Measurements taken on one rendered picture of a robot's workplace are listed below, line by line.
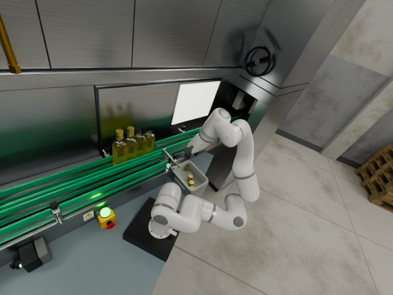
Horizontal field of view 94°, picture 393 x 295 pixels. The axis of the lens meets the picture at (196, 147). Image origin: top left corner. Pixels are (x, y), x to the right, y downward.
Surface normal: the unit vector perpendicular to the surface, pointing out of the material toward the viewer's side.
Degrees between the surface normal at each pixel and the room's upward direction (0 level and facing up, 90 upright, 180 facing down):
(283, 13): 90
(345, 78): 90
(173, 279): 0
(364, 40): 90
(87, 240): 0
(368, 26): 90
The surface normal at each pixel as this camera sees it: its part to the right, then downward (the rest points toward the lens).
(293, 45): -0.71, 0.29
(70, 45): 0.66, 0.62
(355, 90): -0.33, 0.54
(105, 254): 0.27, -0.73
